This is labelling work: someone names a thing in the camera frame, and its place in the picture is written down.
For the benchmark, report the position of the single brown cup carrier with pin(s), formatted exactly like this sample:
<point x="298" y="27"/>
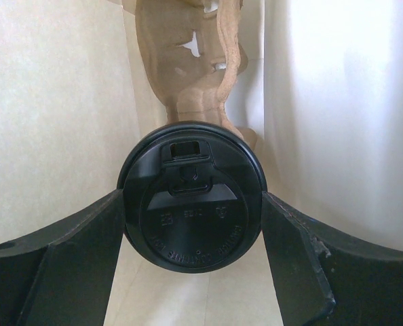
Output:
<point x="192" y="57"/>

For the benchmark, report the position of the brown paper bag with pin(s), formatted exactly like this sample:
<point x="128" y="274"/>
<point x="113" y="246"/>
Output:
<point x="323" y="90"/>

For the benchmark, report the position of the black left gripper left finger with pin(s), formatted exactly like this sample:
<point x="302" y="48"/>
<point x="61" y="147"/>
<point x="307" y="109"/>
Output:
<point x="62" y="274"/>

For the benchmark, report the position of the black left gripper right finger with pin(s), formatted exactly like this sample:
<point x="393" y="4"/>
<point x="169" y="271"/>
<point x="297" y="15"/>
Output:
<point x="323" y="276"/>

